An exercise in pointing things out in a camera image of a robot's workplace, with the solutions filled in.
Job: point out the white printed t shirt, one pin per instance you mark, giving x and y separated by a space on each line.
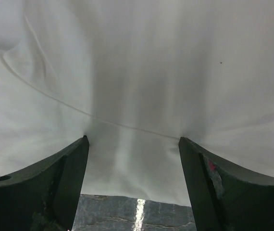
135 76

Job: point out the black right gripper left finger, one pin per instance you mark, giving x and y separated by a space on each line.
44 196

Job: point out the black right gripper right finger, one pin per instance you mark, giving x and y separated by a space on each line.
225 196

